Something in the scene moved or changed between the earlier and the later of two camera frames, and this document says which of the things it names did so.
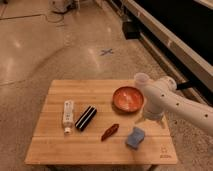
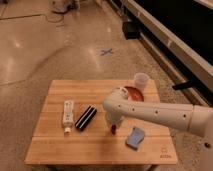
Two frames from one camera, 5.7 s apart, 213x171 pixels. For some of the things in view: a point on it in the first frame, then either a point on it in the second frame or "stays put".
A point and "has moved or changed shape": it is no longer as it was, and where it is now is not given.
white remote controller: (68, 116) stays put
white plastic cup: (141, 80) stays put
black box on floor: (131, 30) stays put
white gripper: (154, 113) to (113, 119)
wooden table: (98, 121) stays put
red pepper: (109, 131) has moved or changed shape
